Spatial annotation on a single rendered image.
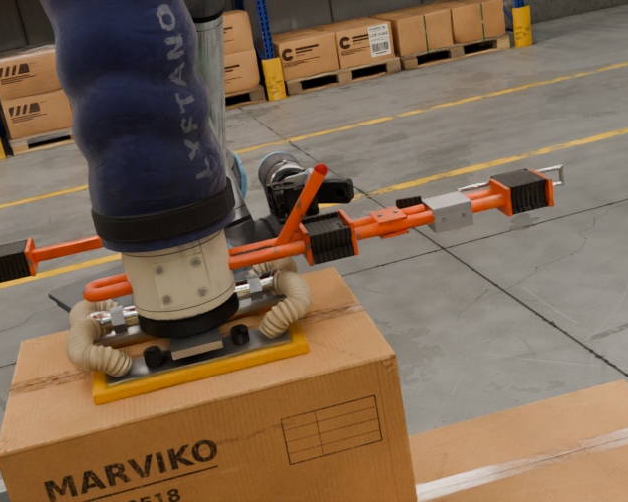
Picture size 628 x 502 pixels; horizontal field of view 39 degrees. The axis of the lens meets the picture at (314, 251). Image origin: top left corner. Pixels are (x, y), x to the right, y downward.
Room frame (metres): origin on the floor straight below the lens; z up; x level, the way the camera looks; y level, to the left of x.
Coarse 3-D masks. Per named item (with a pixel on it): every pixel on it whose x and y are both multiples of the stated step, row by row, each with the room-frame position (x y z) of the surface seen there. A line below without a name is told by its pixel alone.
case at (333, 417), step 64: (256, 320) 1.40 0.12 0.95; (320, 320) 1.36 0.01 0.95; (64, 384) 1.28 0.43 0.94; (192, 384) 1.21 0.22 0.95; (256, 384) 1.17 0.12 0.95; (320, 384) 1.18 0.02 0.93; (384, 384) 1.19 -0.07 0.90; (0, 448) 1.12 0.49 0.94; (64, 448) 1.12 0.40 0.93; (128, 448) 1.13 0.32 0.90; (192, 448) 1.14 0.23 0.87; (256, 448) 1.16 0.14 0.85; (320, 448) 1.17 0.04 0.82; (384, 448) 1.19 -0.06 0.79
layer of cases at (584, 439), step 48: (624, 384) 1.64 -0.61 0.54; (432, 432) 1.59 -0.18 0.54; (480, 432) 1.56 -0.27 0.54; (528, 432) 1.53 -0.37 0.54; (576, 432) 1.50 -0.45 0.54; (624, 432) 1.47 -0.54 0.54; (432, 480) 1.42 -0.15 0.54; (480, 480) 1.40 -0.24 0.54; (528, 480) 1.37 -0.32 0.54; (576, 480) 1.35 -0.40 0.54; (624, 480) 1.33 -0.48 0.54
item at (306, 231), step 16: (304, 224) 1.43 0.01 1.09; (320, 224) 1.42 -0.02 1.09; (336, 224) 1.40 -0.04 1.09; (352, 224) 1.37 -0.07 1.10; (304, 240) 1.36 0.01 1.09; (320, 240) 1.35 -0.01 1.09; (336, 240) 1.36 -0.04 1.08; (352, 240) 1.37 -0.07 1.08; (304, 256) 1.40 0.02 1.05; (320, 256) 1.35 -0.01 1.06; (336, 256) 1.35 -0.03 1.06
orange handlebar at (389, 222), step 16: (480, 192) 1.46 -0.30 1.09; (416, 208) 1.44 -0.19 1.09; (480, 208) 1.41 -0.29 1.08; (368, 224) 1.42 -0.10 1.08; (384, 224) 1.39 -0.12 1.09; (400, 224) 1.39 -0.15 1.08; (416, 224) 1.39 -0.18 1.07; (80, 240) 1.59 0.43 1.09; (96, 240) 1.59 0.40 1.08; (272, 240) 1.40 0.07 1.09; (48, 256) 1.57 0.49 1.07; (240, 256) 1.35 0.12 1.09; (256, 256) 1.35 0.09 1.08; (272, 256) 1.36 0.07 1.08; (288, 256) 1.36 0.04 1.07; (96, 288) 1.32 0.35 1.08; (112, 288) 1.32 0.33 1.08; (128, 288) 1.32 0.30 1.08
